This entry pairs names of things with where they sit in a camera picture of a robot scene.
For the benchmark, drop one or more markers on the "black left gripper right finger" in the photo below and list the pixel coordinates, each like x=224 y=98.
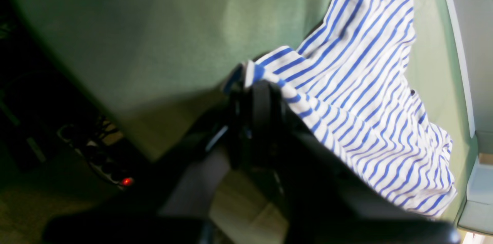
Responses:
x=326 y=202

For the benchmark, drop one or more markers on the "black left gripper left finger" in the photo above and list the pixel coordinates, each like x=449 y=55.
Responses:
x=188 y=176

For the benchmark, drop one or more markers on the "blue white striped t-shirt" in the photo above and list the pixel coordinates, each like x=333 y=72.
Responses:
x=346 y=81

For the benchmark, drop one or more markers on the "black power strip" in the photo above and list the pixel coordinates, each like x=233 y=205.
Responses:
x=89 y=143

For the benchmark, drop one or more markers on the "green table cloth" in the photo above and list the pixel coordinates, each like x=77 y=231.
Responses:
x=154 y=66

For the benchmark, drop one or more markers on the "white bin at lower left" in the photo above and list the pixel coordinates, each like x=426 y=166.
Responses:
x=472 y=23

